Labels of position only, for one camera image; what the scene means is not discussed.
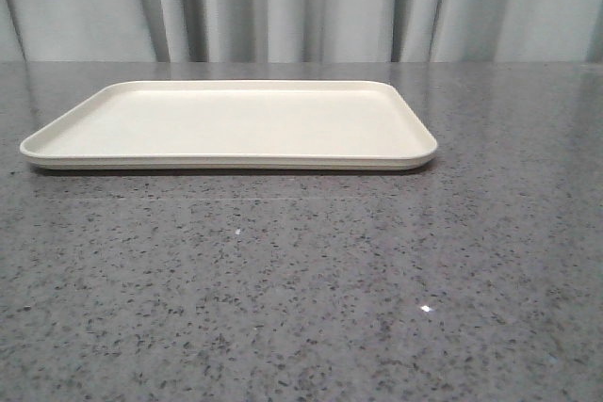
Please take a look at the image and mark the cream rectangular plastic tray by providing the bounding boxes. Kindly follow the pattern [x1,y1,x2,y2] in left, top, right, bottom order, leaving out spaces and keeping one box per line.
[20,80,438,170]

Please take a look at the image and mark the light grey pleated curtain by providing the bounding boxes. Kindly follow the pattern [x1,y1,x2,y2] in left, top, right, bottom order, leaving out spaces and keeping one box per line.
[1,0,602,63]

